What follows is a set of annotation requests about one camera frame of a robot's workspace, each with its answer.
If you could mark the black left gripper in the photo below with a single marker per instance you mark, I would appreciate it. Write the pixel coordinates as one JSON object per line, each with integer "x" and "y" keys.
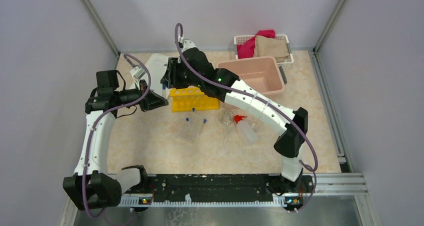
{"x": 152, "y": 100}

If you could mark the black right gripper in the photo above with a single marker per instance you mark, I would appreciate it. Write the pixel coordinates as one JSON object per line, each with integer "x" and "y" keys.
{"x": 170, "y": 79}

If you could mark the yellow test tube rack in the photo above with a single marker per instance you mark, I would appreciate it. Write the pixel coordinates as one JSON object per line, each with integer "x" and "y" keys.
{"x": 192, "y": 99}

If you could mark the blue capped small tubes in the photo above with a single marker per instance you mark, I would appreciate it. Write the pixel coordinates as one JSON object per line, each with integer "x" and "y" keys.
{"x": 183, "y": 114}

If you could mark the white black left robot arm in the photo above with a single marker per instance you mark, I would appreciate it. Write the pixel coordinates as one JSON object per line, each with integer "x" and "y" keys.
{"x": 90, "y": 187}

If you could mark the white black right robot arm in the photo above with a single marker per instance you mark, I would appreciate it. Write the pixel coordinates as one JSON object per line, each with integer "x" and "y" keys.
{"x": 192, "y": 68}

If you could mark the white plastic tray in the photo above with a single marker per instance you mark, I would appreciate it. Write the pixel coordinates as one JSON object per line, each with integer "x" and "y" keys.
{"x": 157, "y": 65}

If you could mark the red cloth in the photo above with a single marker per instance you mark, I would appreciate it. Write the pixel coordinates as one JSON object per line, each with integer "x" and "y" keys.
{"x": 246, "y": 46}

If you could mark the pink plastic tub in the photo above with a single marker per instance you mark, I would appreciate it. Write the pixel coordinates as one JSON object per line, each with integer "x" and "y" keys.
{"x": 261, "y": 73}

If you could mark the beige cloth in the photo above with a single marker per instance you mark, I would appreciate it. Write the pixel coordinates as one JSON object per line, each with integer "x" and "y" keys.
{"x": 275, "y": 48}

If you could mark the white perforated basket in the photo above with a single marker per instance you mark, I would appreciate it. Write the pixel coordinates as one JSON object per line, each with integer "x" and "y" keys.
{"x": 278, "y": 36}

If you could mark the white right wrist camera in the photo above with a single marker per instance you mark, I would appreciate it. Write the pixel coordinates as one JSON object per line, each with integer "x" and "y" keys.
{"x": 186, "y": 44}

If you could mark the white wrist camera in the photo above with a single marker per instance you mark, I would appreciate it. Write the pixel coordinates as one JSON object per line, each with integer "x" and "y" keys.
{"x": 186, "y": 44}
{"x": 137, "y": 74}

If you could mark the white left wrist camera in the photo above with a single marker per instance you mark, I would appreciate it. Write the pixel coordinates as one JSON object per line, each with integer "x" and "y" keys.
{"x": 137, "y": 74}

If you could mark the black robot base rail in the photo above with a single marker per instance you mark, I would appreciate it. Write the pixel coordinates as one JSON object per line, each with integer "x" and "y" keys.
{"x": 218, "y": 190}

